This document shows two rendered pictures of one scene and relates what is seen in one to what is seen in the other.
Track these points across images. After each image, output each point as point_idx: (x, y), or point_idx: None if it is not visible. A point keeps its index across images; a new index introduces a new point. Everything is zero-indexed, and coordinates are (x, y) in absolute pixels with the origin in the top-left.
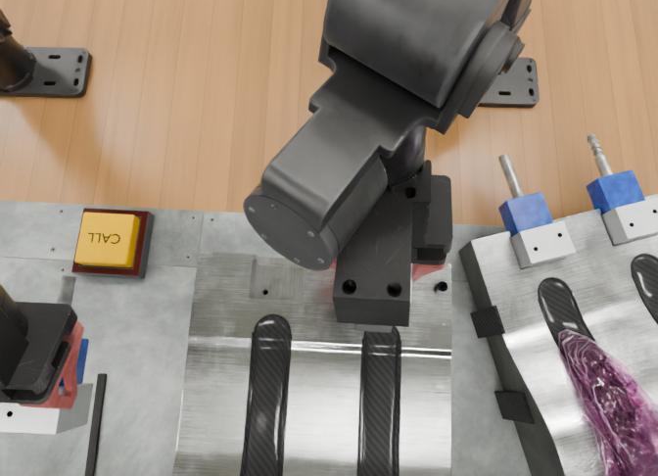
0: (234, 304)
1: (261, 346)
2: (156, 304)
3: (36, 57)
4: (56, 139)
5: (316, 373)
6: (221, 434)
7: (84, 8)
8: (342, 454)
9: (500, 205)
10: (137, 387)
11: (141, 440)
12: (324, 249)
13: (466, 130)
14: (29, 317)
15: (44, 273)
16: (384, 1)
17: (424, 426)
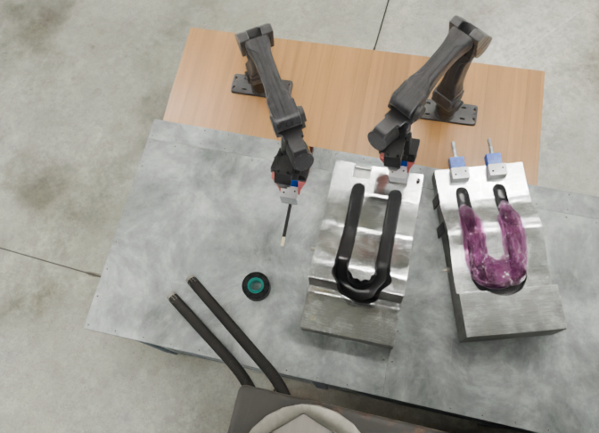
0: (347, 177)
1: (354, 192)
2: (311, 181)
3: None
4: None
5: (372, 203)
6: (338, 216)
7: (291, 63)
8: (377, 228)
9: None
10: (302, 208)
11: (303, 226)
12: (383, 143)
13: (443, 132)
14: None
15: (270, 165)
16: (400, 99)
17: (406, 224)
